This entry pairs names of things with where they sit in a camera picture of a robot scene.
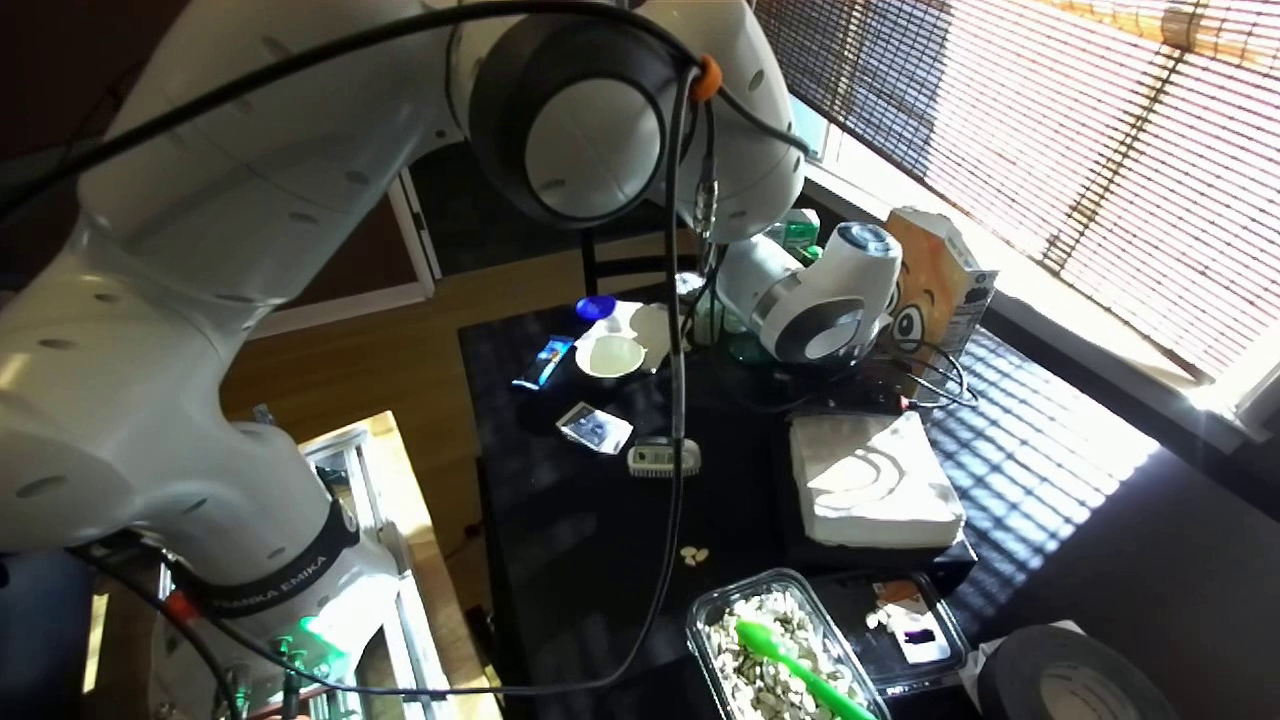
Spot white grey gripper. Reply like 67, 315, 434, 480
717, 219, 904, 364

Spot small white grey device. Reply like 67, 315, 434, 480
624, 440, 701, 480

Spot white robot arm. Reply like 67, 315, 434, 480
0, 0, 810, 720

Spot brown paper bag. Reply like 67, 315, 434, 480
888, 207, 996, 364

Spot white tissue stack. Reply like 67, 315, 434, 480
787, 413, 962, 550

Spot blue bottle cap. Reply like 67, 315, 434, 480
570, 296, 615, 323

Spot white blue sachet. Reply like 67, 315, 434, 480
555, 404, 630, 455

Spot blue snack packet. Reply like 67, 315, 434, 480
512, 337, 574, 392

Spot small yellow crumb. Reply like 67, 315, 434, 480
678, 543, 706, 569

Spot clear case with card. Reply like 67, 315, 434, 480
865, 580, 961, 666

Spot green plastic fork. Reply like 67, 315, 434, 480
735, 618, 873, 720

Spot window blinds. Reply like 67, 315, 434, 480
756, 0, 1280, 379

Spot clear plastic food container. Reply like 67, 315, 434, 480
682, 569, 891, 720

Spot black tape roll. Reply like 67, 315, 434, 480
977, 625, 1178, 720

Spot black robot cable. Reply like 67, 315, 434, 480
0, 0, 816, 704

